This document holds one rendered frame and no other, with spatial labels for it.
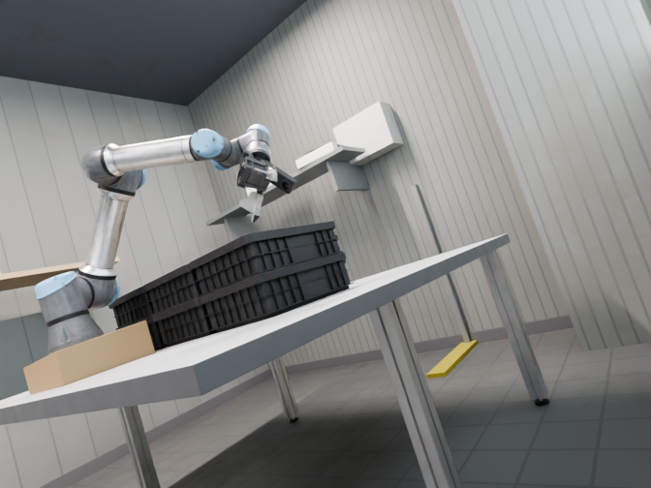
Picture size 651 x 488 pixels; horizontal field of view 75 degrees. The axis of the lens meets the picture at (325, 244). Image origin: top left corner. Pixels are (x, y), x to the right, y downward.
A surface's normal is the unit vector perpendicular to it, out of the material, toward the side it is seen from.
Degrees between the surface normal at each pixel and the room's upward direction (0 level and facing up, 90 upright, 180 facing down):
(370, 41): 90
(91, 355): 90
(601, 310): 90
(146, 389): 90
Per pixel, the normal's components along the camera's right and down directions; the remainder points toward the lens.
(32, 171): 0.75, -0.29
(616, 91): -0.59, 0.12
